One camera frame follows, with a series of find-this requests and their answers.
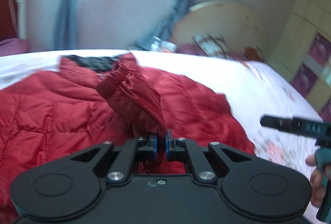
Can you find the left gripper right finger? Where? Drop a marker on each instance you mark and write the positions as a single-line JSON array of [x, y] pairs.
[[188, 152]]

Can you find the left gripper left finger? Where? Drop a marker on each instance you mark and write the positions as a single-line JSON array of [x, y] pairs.
[[128, 157]]

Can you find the blue-grey curtain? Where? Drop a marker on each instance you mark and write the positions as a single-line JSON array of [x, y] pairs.
[[65, 32]]

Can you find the right hand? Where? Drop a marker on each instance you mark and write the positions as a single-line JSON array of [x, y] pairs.
[[318, 190]]

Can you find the pink pillow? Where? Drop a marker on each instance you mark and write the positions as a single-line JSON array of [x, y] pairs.
[[13, 47]]

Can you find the red heart-shaped headboard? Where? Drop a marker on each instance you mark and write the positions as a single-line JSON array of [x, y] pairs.
[[13, 19]]

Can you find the cream wardrobe with pink panels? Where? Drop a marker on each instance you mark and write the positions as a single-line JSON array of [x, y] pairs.
[[302, 54]]

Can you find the white floral bed sheet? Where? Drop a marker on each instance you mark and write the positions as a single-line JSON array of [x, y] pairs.
[[251, 89]]

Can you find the red puffer jacket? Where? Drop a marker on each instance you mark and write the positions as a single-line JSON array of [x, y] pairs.
[[51, 114]]

